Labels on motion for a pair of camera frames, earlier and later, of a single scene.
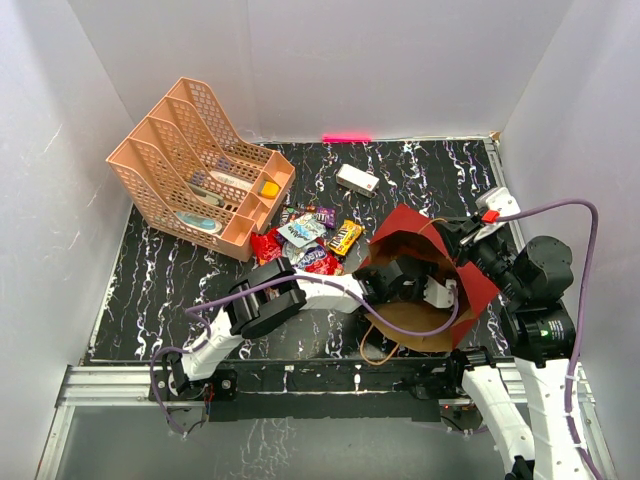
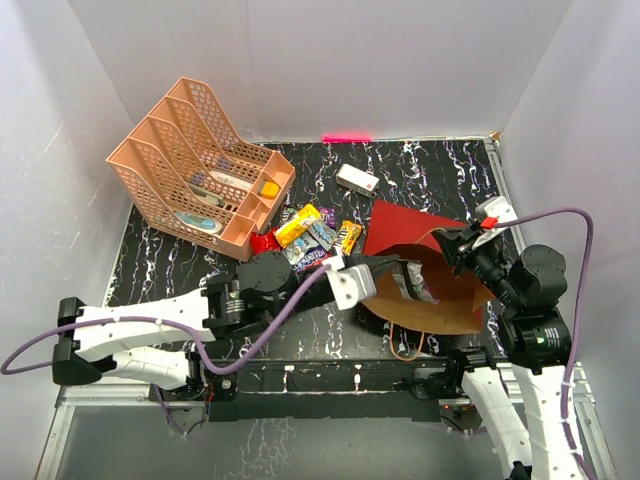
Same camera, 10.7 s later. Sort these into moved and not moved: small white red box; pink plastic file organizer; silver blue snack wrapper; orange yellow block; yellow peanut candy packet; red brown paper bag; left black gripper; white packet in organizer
Moved: left black gripper; red brown paper bag
Not moved: yellow peanut candy packet; pink plastic file organizer; small white red box; orange yellow block; white packet in organizer; silver blue snack wrapper
